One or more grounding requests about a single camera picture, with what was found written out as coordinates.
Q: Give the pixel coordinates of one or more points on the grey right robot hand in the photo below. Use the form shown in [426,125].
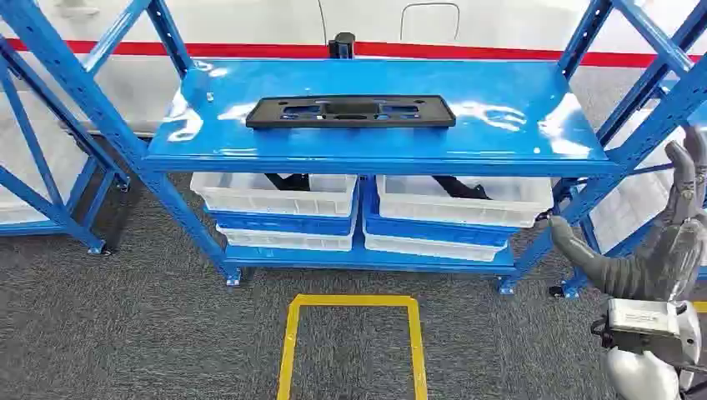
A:
[652,270]

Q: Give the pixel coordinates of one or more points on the black plastic mounting plate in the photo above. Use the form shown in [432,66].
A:
[265,119]

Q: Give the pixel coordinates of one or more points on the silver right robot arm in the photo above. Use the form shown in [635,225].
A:
[640,381]

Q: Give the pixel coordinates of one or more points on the white plastic bin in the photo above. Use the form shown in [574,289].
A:
[442,207]
[276,240]
[248,196]
[425,248]
[22,149]
[635,204]

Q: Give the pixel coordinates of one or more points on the blue metal shelf rack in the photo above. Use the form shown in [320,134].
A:
[55,212]
[574,284]
[359,143]

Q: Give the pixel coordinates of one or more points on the black plastic part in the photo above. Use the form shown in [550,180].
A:
[458,189]
[293,182]

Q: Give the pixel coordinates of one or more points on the blue plastic bin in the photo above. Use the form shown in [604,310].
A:
[276,223]
[431,231]

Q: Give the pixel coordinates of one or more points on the yellow floor tape square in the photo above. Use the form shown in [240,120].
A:
[287,353]

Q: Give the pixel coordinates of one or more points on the white car with red stripe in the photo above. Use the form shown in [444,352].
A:
[248,22]

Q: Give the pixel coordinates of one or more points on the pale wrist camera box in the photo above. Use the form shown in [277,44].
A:
[640,323]

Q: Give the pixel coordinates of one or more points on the black post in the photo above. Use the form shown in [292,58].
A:
[342,44]

